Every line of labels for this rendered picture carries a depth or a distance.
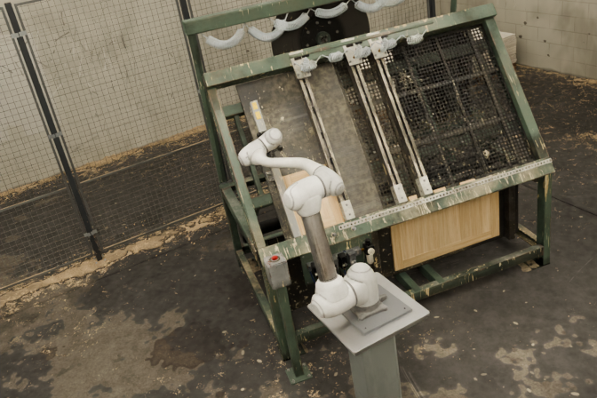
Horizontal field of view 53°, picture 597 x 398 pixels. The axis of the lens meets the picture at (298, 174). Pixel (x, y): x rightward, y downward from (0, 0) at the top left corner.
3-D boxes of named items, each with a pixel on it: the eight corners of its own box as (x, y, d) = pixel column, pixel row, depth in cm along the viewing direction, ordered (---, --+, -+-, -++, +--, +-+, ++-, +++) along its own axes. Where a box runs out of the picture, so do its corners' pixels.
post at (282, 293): (296, 378, 401) (276, 287, 369) (293, 372, 407) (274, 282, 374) (304, 375, 403) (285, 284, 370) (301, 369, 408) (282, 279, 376)
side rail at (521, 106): (531, 163, 440) (540, 159, 430) (478, 26, 456) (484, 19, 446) (540, 159, 442) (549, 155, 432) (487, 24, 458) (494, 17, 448)
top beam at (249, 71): (206, 92, 402) (206, 87, 393) (202, 78, 404) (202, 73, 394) (491, 20, 453) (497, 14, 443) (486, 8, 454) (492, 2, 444)
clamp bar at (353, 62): (393, 205, 408) (405, 200, 385) (337, 46, 426) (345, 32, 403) (406, 201, 411) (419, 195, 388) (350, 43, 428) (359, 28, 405)
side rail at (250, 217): (255, 250, 392) (257, 249, 382) (206, 95, 408) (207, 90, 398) (264, 248, 393) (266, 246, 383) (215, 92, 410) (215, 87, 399)
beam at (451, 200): (260, 268, 390) (262, 267, 380) (255, 250, 392) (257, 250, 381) (547, 175, 440) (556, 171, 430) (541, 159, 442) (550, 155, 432)
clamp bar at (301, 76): (341, 222, 400) (351, 217, 377) (286, 59, 417) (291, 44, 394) (355, 218, 402) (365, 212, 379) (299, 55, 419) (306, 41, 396)
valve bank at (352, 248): (313, 297, 384) (306, 266, 374) (305, 285, 397) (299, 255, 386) (383, 272, 396) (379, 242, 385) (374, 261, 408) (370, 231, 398)
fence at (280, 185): (292, 238, 392) (294, 237, 388) (249, 103, 406) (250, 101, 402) (300, 235, 393) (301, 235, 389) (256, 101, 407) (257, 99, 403)
